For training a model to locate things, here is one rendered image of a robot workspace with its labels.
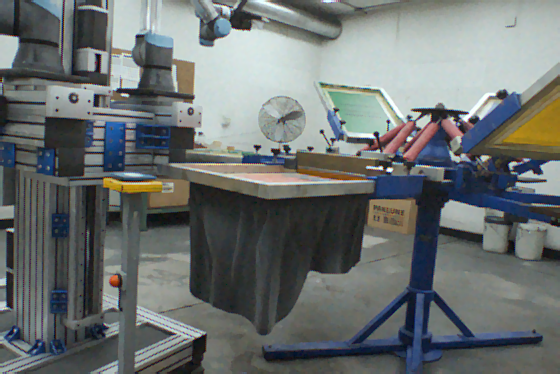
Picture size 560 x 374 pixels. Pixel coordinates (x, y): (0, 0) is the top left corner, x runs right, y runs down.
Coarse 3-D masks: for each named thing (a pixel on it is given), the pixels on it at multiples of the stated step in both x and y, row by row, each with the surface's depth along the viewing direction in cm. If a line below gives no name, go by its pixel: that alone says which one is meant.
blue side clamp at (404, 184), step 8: (384, 176) 153; (392, 176) 157; (400, 176) 160; (408, 176) 164; (416, 176) 168; (376, 184) 152; (384, 184) 154; (392, 184) 157; (400, 184) 161; (408, 184) 165; (416, 184) 169; (376, 192) 152; (384, 192) 154; (392, 192) 158; (400, 192) 162; (408, 192) 165; (416, 192) 170
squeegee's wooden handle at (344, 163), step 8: (296, 152) 194; (304, 152) 191; (312, 152) 188; (304, 160) 191; (312, 160) 188; (320, 160) 185; (328, 160) 182; (336, 160) 179; (344, 160) 176; (352, 160) 173; (360, 160) 171; (368, 160) 168; (376, 160) 166; (320, 168) 185; (328, 168) 182; (336, 168) 179; (344, 168) 176; (352, 168) 173; (360, 168) 171
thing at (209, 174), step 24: (168, 168) 154; (192, 168) 150; (216, 168) 173; (240, 168) 181; (264, 168) 190; (240, 192) 127; (264, 192) 119; (288, 192) 123; (312, 192) 130; (336, 192) 138; (360, 192) 146
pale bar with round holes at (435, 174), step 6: (396, 162) 189; (390, 168) 188; (396, 168) 184; (402, 168) 182; (414, 168) 178; (420, 168) 177; (426, 168) 175; (432, 168) 173; (438, 168) 172; (396, 174) 184; (402, 174) 182; (426, 174) 175; (432, 174) 173; (438, 174) 172; (432, 180) 173; (438, 180) 172
